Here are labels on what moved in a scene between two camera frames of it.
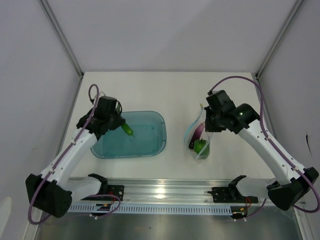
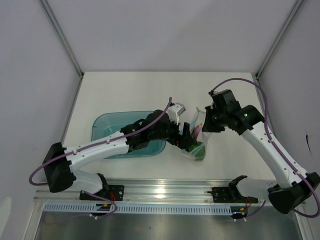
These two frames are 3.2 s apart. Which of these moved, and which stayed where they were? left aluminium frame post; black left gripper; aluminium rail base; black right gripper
Moved: black left gripper
Stayed: left aluminium frame post; aluminium rail base; black right gripper
